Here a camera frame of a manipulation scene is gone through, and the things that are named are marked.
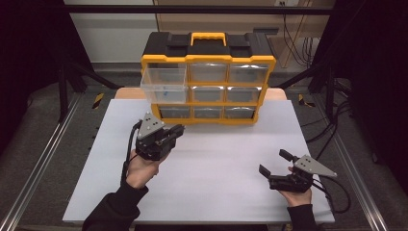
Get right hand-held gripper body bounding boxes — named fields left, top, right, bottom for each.
left=268, top=154, right=339, bottom=193

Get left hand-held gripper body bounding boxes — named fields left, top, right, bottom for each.
left=134, top=111, right=177, bottom=162

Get clear plastic pulled drawer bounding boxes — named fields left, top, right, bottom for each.
left=140, top=66, right=189, bottom=105

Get yellow black drawer organizer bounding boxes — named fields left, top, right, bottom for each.
left=140, top=31, right=277, bottom=126

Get person's right hand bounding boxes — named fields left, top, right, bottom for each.
left=278, top=166, right=313, bottom=208

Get person's left hand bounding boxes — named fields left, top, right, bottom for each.
left=125, top=149, right=170, bottom=190

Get yellow black hazard tape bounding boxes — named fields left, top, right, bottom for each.
left=297, top=92, right=318, bottom=109
left=91, top=92, right=106, bottom=111

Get set of clear closed drawers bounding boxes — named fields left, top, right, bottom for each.
left=158, top=62, right=270, bottom=120

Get black curtain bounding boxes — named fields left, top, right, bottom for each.
left=316, top=0, right=408, bottom=186
left=0, top=0, right=94, bottom=156

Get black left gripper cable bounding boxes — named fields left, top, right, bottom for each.
left=120, top=119, right=143, bottom=186

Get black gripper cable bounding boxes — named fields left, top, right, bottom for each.
left=120, top=119, right=143, bottom=186
left=312, top=174, right=352, bottom=216

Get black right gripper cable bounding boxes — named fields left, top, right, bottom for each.
left=312, top=174, right=352, bottom=216

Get black floor cables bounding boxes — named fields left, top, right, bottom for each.
left=300, top=78, right=355, bottom=162

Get aluminium floor rail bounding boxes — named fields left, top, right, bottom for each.
left=0, top=94, right=83, bottom=231
left=332, top=140, right=390, bottom=231

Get black frame strut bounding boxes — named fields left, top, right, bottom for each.
left=274, top=63, right=337, bottom=120
left=58, top=61, right=123, bottom=123

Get black hanging cables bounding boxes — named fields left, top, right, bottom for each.
left=281, top=13, right=319, bottom=67

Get black horizontal frame bar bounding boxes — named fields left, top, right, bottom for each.
left=63, top=4, right=335, bottom=15

